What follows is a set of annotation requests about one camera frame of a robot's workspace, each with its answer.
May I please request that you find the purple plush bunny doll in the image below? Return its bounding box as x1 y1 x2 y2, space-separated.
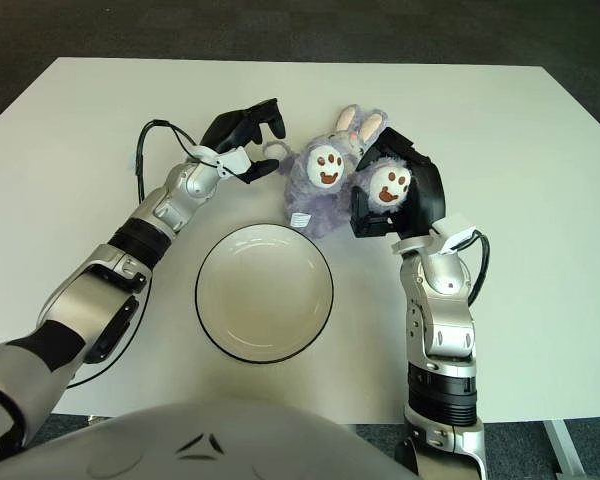
262 104 414 239

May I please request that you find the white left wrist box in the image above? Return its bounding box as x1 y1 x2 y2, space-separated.
214 148 251 179

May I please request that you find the white table leg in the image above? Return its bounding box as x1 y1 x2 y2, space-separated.
542 419 586 474

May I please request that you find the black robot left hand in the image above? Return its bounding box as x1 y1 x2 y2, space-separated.
199 98 287 185

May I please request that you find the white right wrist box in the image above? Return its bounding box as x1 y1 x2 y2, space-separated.
432 212 477 254

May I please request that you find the white plate black rim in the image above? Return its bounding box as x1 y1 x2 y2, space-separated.
195 223 335 363

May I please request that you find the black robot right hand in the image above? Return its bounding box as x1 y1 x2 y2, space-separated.
350 127 449 239

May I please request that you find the grey robot torso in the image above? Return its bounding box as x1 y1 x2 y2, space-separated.
0 402 421 480

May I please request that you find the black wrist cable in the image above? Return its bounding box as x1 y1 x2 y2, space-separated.
467 232 492 307
69 118 216 389

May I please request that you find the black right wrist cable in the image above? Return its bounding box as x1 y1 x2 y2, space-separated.
467 232 492 307

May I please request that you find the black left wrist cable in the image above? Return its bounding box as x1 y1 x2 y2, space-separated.
69 118 216 389

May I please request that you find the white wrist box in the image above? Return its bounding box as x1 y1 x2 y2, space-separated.
214 148 251 179
432 212 477 254

